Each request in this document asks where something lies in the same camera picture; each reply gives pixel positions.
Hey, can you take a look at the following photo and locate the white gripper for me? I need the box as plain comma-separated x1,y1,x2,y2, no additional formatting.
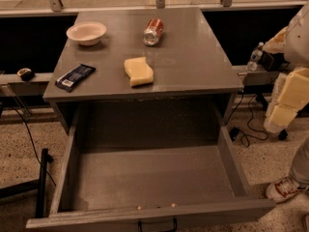
264,68,309,133

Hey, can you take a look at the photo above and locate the red coke can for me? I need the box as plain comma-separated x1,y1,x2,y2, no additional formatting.
143,17,163,46

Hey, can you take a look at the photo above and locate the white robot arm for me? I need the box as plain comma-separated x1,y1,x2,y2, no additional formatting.
263,3,309,132

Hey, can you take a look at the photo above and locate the grey cabinet with top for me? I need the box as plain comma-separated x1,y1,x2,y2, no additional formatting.
43,8,243,129

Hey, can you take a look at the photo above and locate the open grey top drawer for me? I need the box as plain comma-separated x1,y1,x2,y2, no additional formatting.
26,100,274,232

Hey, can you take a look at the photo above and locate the black table leg right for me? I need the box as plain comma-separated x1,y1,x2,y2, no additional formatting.
255,93,290,141

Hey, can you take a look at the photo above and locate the small black box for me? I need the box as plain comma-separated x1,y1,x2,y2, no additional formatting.
260,52,283,72

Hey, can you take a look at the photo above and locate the clear water bottle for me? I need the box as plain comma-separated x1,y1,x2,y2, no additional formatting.
247,42,264,71

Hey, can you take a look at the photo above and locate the grey trouser leg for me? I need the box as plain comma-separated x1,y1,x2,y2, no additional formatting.
289,137,309,187

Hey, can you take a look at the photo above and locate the white red sneaker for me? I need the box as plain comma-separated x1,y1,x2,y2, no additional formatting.
265,177,309,204

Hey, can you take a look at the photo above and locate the yellow sponge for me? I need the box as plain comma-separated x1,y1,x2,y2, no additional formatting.
125,57,154,87

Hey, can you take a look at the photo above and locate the white bowl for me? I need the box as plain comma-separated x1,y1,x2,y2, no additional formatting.
67,21,107,46

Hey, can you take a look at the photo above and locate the blue snack bar wrapper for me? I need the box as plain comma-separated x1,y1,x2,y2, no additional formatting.
55,64,96,92

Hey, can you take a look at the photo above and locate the black stand leg left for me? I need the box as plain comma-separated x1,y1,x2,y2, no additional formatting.
0,148,53,218

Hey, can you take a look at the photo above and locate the black yellow tape measure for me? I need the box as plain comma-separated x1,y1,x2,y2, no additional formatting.
17,68,35,81

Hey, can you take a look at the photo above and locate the black drawer handle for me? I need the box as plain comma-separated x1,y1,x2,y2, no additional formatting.
137,218,178,232

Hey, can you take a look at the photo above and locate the black cable left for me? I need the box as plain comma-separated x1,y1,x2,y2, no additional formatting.
6,103,57,188

